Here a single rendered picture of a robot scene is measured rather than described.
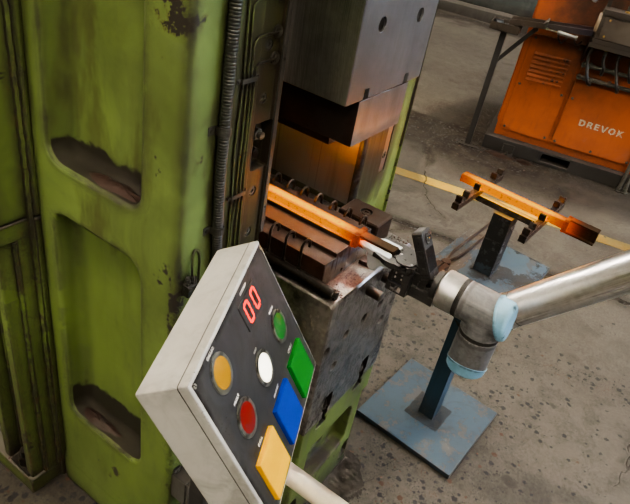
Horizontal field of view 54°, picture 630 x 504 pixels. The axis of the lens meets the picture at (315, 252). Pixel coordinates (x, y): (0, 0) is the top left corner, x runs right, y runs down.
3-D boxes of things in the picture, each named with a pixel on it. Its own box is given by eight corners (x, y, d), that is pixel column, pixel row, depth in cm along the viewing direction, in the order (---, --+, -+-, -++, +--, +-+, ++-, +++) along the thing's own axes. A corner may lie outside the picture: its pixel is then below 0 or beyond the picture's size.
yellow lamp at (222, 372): (240, 380, 85) (243, 358, 82) (217, 399, 81) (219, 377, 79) (223, 369, 86) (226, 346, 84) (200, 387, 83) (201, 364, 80)
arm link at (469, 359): (489, 359, 147) (506, 320, 140) (478, 390, 138) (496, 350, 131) (451, 343, 149) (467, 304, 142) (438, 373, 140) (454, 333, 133)
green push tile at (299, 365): (314, 368, 112) (299, 336, 108) (307, 398, 106) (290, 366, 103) (305, 369, 112) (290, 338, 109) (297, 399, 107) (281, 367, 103)
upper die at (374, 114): (398, 123, 136) (408, 81, 131) (350, 147, 122) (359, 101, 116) (252, 63, 153) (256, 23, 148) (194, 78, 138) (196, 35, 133)
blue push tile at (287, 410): (304, 409, 104) (287, 377, 100) (294, 444, 98) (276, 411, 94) (294, 410, 105) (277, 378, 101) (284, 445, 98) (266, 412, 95)
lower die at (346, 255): (365, 253, 156) (372, 225, 151) (320, 288, 142) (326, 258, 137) (239, 188, 173) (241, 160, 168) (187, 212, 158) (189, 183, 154)
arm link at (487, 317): (496, 353, 130) (512, 317, 125) (443, 324, 135) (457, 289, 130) (511, 331, 137) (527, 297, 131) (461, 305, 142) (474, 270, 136)
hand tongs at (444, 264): (504, 211, 232) (505, 208, 232) (514, 216, 231) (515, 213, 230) (424, 272, 191) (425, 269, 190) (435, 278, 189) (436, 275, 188)
